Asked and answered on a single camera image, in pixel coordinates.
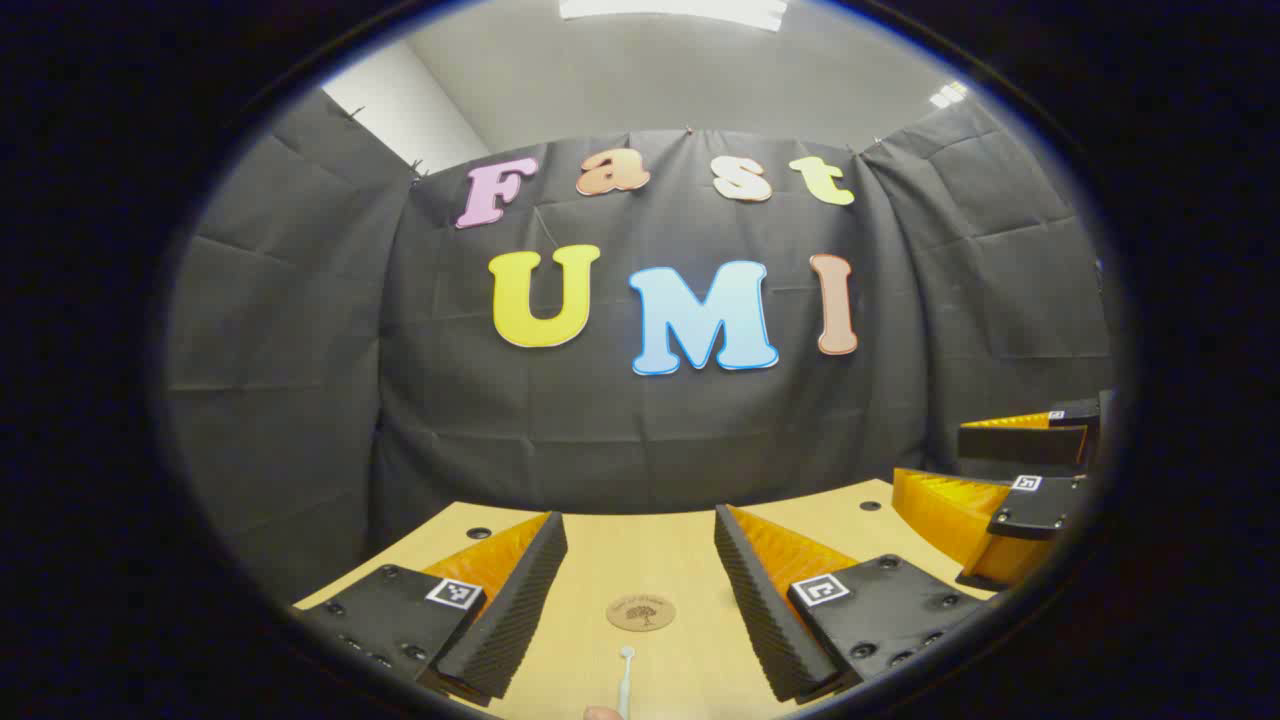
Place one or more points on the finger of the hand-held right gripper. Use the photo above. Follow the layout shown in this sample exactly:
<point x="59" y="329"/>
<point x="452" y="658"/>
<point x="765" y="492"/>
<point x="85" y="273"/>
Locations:
<point x="1020" y="445"/>
<point x="1040" y="510"/>

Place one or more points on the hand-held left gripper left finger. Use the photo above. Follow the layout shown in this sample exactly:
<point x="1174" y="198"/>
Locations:
<point x="510" y="610"/>

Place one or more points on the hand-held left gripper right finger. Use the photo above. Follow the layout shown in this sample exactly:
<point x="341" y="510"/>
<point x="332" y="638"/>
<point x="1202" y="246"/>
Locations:
<point x="760" y="610"/>

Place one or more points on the round cork coaster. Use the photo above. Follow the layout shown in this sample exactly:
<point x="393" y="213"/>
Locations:
<point x="640" y="612"/>

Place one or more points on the pale toothbrush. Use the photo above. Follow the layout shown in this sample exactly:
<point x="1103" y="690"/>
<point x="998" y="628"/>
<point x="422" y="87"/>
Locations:
<point x="626" y="680"/>

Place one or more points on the light wooden desktop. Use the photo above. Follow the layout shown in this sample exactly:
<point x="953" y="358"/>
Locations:
<point x="660" y="555"/>

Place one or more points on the ceiling light panel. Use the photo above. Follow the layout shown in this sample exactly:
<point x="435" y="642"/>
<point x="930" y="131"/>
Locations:
<point x="947" y="94"/>
<point x="670" y="10"/>

